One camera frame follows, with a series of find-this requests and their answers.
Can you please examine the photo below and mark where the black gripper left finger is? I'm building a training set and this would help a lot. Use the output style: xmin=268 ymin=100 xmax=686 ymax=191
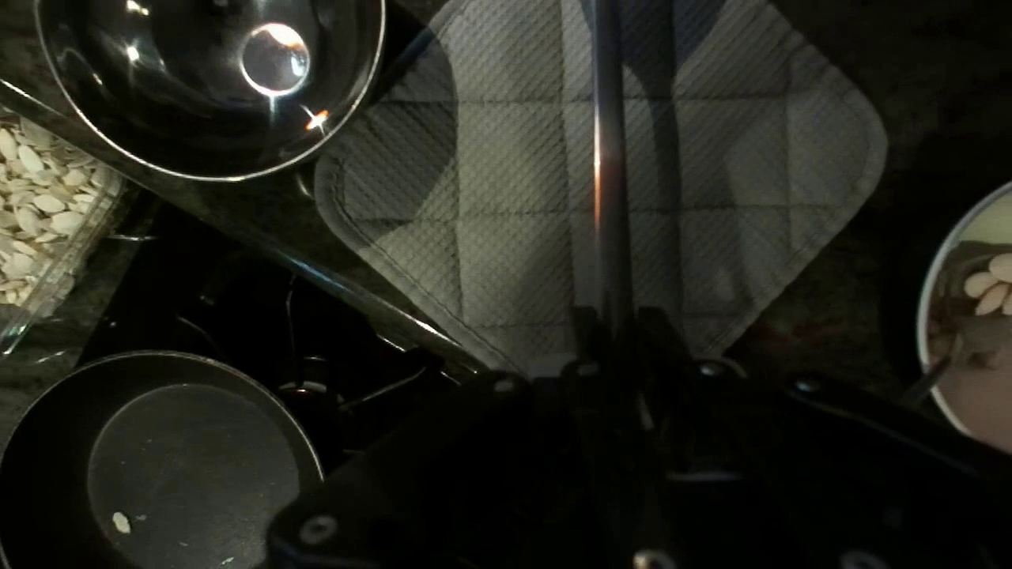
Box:
xmin=562 ymin=304 xmax=608 ymax=397

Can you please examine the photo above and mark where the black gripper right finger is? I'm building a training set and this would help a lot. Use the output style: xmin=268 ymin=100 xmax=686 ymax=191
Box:
xmin=633 ymin=308 xmax=696 ymax=388

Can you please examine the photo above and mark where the silver metal bowl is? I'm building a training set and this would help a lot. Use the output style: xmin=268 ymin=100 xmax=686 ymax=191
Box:
xmin=33 ymin=0 xmax=392 ymax=182

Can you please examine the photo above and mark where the small black bowl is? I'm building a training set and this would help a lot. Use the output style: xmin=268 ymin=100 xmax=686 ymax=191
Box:
xmin=914 ymin=181 xmax=1012 ymax=457

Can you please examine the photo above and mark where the black frying pan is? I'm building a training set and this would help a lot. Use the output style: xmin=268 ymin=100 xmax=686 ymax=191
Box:
xmin=0 ymin=348 xmax=328 ymax=569

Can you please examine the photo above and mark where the black gas stove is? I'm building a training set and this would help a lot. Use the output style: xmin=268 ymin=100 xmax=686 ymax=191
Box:
xmin=82 ymin=198 xmax=501 ymax=445

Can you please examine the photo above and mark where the clear container of white beans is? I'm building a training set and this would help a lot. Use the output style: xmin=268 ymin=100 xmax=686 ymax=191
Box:
xmin=0 ymin=97 xmax=135 ymax=330

